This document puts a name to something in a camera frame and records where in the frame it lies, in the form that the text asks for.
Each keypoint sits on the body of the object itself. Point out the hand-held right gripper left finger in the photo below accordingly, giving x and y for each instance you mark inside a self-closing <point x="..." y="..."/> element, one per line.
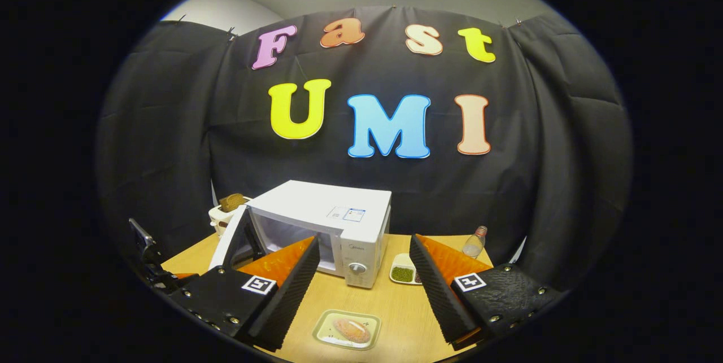
<point x="291" y="306"/>

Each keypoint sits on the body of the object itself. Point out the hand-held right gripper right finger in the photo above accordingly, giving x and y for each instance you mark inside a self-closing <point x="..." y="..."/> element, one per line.
<point x="440" y="301"/>

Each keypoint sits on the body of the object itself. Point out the crumbed bread roll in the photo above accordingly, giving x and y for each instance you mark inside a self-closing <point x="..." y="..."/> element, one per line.
<point x="351" y="330"/>

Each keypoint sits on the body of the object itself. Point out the white microwave oven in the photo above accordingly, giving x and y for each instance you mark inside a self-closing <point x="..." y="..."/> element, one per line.
<point x="316" y="205"/>

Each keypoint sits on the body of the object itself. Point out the pale rectangular tray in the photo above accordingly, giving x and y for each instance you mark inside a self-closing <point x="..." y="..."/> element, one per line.
<point x="322" y="333"/>

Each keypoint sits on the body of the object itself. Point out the white sectioned bean dish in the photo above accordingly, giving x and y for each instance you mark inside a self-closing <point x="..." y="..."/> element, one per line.
<point x="402" y="274"/>

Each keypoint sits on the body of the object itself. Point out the clear plastic bottle red label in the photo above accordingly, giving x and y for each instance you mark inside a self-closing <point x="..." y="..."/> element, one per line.
<point x="473" y="247"/>

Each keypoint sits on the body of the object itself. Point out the white toaster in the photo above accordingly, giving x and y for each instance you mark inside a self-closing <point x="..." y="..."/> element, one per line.
<point x="217" y="220"/>

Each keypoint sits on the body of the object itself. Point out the brown bread slice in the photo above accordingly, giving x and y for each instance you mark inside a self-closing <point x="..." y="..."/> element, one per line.
<point x="232" y="202"/>

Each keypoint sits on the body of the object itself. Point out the black backdrop cloth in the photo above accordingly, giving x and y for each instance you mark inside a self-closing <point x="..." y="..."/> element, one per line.
<point x="367" y="69"/>

